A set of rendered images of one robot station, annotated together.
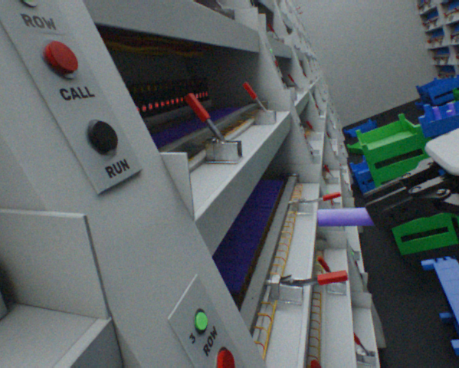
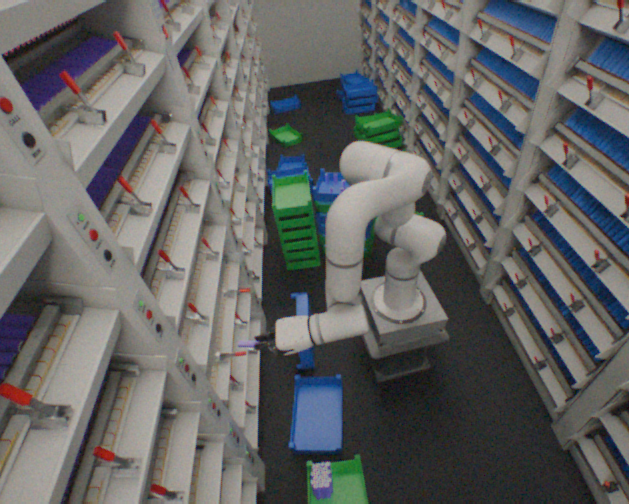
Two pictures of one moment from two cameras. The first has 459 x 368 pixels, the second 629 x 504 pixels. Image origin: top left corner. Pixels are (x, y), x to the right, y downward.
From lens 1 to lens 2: 0.85 m
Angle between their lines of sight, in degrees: 38
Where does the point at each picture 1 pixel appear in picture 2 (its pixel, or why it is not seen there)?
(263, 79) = (210, 206)
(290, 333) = (223, 376)
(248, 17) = (204, 171)
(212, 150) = (197, 321)
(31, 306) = (180, 411)
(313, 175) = (236, 258)
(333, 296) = (240, 330)
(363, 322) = (255, 329)
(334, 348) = (238, 360)
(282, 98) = (221, 218)
